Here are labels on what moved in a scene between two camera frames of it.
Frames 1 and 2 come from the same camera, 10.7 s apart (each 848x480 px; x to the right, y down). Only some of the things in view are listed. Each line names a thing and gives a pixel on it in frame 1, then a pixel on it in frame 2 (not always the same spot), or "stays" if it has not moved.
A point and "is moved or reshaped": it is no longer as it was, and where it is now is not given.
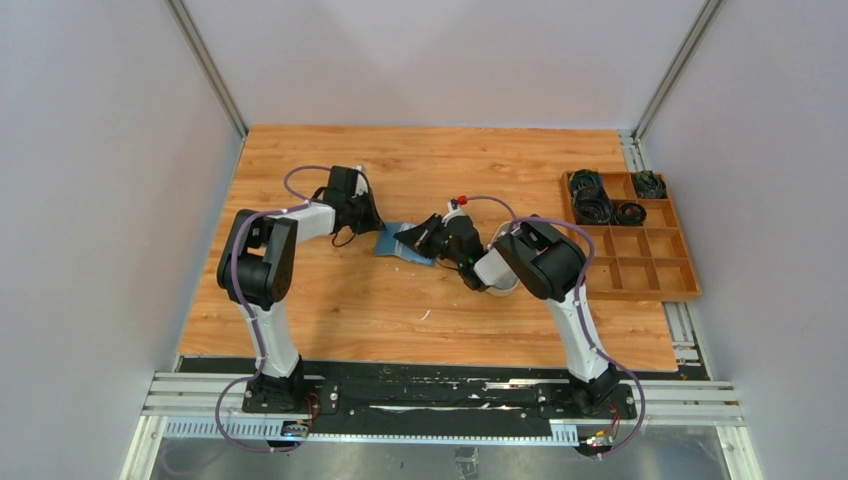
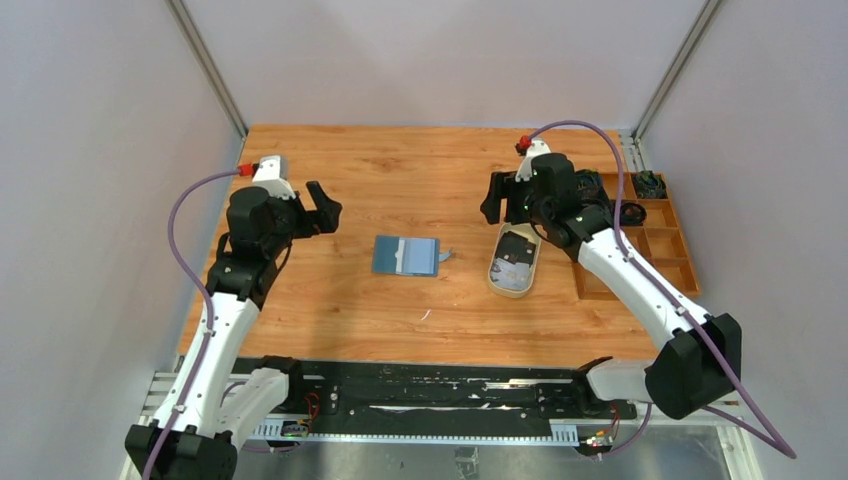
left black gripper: x=373 y=220 -> x=323 y=219
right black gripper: x=420 y=237 -> x=503 y=185
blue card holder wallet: x=388 y=245 is moved or reshaped
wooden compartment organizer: x=640 y=254 stays
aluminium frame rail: x=216 y=406 stays
